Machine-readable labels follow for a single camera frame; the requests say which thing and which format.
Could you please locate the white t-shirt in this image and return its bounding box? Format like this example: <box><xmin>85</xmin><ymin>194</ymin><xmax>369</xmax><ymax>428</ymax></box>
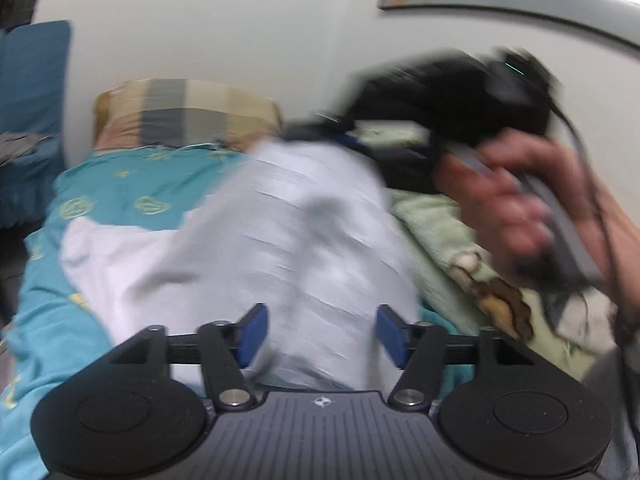
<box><xmin>60</xmin><ymin>140</ymin><xmax>424</xmax><ymax>391</ymax></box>

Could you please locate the person's right hand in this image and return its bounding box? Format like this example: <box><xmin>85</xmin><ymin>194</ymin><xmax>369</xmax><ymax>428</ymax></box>
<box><xmin>434</xmin><ymin>130</ymin><xmax>611</xmax><ymax>288</ymax></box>

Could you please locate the light green blanket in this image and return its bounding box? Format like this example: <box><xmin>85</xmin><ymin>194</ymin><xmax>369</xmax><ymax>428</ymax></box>
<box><xmin>349</xmin><ymin>121</ymin><xmax>622</xmax><ymax>380</ymax></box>

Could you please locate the teal patterned bed sheet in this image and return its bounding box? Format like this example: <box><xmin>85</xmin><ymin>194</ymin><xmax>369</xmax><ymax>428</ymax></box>
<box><xmin>1</xmin><ymin>145</ymin><xmax>244</xmax><ymax>479</ymax></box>

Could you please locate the plaid pillow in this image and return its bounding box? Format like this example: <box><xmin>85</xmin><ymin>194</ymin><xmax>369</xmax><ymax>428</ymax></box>
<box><xmin>93</xmin><ymin>78</ymin><xmax>282</xmax><ymax>152</ymax></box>

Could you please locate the blue covered chair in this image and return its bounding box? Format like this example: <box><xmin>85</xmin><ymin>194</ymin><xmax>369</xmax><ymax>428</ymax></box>
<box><xmin>1</xmin><ymin>21</ymin><xmax>72</xmax><ymax>228</ymax></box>

